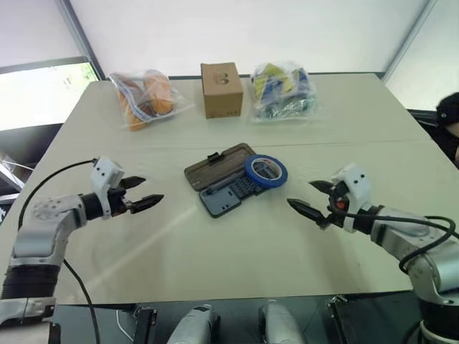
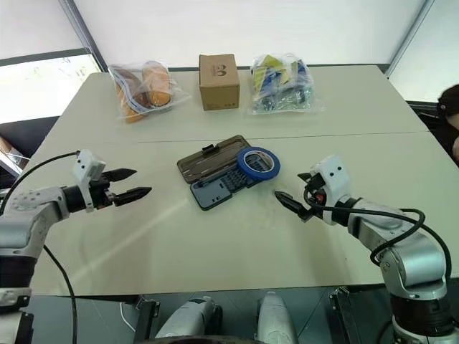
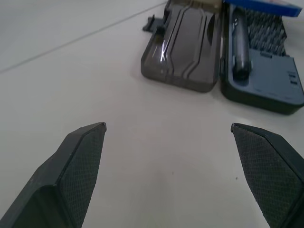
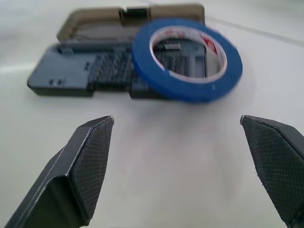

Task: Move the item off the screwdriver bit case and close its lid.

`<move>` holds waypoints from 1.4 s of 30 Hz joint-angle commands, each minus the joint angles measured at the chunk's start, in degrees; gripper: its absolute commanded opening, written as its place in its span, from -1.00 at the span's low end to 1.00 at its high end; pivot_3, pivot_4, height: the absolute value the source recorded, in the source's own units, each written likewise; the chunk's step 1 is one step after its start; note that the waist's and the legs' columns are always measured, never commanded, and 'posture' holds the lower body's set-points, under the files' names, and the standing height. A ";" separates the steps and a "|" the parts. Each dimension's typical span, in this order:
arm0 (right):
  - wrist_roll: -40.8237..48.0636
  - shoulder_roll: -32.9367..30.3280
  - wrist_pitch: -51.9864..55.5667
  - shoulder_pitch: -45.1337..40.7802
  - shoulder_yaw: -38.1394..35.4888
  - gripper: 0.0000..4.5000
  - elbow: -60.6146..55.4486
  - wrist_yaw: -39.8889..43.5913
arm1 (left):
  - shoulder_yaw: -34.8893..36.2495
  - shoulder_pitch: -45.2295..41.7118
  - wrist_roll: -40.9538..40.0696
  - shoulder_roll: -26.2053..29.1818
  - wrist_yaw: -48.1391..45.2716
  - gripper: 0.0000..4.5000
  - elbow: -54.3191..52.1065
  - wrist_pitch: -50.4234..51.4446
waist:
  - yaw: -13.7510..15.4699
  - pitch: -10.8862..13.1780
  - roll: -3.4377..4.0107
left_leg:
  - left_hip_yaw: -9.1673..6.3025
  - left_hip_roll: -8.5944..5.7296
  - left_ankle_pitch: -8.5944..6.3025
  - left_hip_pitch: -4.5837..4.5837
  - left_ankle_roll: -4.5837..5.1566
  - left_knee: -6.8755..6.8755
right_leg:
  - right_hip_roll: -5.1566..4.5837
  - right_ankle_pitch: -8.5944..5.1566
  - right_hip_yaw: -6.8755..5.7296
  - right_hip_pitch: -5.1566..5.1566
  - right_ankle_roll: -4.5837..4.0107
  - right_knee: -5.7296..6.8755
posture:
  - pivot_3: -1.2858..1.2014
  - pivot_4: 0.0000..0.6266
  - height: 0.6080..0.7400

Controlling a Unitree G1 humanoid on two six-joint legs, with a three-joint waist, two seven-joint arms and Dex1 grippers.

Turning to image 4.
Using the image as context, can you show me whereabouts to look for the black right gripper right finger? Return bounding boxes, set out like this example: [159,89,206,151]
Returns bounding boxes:
[240,115,304,228]

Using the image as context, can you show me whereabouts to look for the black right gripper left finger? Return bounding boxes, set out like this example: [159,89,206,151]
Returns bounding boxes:
[4,115,115,228]

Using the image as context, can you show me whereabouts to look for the dark plastic case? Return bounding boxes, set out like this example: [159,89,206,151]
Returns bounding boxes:
[27,3,207,99]

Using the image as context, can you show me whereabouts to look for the blue tape roll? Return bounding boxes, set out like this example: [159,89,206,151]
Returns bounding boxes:
[132,19,243,104]

